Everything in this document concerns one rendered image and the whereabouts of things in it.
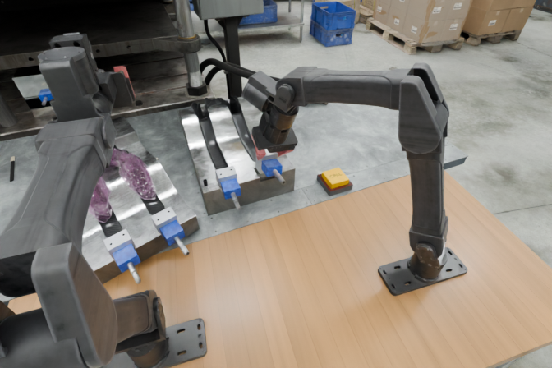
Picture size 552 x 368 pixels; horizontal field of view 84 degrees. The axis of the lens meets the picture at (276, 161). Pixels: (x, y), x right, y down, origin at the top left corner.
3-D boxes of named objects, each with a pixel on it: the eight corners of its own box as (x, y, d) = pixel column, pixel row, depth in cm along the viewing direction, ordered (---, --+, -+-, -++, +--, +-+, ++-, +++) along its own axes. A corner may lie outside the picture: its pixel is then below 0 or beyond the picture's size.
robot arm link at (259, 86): (234, 105, 68) (246, 60, 59) (256, 90, 74) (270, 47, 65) (275, 135, 66) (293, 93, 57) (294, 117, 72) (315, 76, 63)
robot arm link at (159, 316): (103, 306, 51) (98, 342, 47) (158, 292, 53) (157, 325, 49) (116, 323, 55) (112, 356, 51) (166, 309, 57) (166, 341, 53)
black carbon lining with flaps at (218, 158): (268, 166, 89) (267, 140, 83) (213, 180, 85) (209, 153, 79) (235, 110, 114) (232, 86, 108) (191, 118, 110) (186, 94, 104)
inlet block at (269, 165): (292, 190, 76) (293, 171, 74) (273, 193, 74) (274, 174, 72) (272, 164, 87) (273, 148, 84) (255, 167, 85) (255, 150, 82)
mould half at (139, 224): (200, 229, 80) (192, 200, 73) (94, 288, 68) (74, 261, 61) (133, 142, 110) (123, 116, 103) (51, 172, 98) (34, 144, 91)
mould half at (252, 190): (294, 190, 91) (296, 155, 83) (208, 216, 84) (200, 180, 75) (244, 111, 127) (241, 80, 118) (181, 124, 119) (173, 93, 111)
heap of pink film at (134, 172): (163, 195, 82) (156, 172, 77) (93, 228, 73) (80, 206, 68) (130, 149, 97) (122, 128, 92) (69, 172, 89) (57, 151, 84)
